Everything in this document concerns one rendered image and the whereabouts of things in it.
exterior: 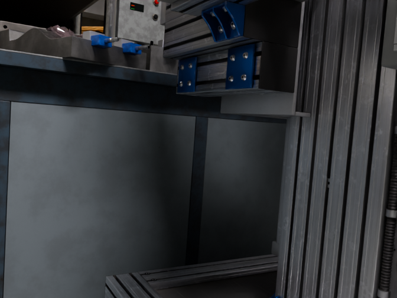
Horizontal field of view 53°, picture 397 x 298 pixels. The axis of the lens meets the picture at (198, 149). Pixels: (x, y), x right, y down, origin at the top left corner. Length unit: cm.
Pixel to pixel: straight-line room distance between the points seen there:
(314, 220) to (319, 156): 13
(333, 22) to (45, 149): 82
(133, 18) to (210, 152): 110
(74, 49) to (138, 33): 118
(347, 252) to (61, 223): 80
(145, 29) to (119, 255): 136
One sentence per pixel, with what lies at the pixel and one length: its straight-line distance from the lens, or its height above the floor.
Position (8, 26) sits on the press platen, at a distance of 205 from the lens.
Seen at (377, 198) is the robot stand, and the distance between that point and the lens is 76.
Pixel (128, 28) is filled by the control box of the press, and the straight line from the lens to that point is 226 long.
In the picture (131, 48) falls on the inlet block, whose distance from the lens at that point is 120.
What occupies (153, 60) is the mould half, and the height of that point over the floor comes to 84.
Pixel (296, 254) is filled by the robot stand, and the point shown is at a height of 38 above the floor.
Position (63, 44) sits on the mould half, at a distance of 116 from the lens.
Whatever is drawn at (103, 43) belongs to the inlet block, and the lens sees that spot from 114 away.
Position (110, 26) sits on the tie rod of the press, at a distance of 209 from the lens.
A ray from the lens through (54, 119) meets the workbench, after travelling 120.
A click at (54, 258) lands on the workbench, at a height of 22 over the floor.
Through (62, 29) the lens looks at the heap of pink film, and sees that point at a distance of 133.
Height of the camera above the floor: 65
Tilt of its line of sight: 4 degrees down
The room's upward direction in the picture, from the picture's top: 4 degrees clockwise
